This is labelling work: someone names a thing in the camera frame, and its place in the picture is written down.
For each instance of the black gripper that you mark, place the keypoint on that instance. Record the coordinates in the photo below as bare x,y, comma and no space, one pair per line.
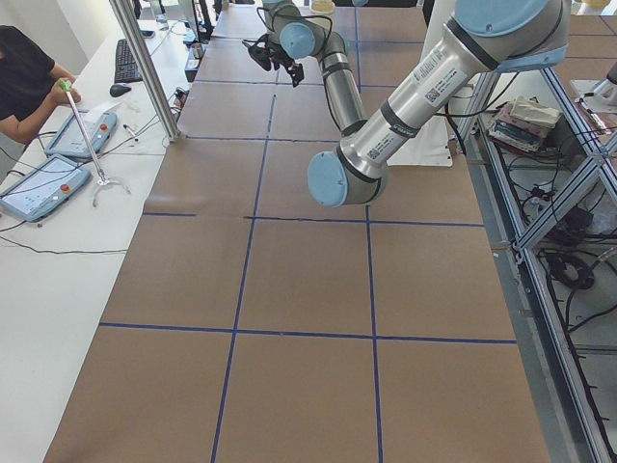
281,61

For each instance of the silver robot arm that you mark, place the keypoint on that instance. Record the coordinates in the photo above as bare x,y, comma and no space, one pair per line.
477,37

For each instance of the metal cup on desk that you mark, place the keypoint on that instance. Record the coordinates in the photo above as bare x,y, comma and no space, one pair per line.
197,50

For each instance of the white oval bowl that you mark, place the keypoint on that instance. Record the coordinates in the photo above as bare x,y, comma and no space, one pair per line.
322,6

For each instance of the black keyboard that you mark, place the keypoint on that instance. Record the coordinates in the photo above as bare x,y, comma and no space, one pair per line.
126,68

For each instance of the black computer mouse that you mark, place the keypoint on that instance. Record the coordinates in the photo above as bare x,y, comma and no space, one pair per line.
119,89

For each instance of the black marker pen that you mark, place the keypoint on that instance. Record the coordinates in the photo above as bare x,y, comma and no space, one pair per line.
132,133

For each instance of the pink reacher grabber stick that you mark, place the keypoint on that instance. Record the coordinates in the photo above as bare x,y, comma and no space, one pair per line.
104,182

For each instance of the person in black shirt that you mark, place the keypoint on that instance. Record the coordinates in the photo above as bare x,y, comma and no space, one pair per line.
30,90

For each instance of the lower teach pendant tablet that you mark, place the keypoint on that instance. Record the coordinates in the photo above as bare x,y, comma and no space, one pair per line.
44,189

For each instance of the stack of books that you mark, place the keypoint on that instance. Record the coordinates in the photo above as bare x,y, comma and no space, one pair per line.
523,124

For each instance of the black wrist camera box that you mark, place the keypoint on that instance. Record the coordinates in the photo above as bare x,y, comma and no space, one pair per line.
296,73

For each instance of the aluminium frame post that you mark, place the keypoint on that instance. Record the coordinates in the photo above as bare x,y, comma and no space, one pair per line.
123,11

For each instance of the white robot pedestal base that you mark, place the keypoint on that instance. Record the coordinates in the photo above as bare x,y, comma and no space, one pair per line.
429,148

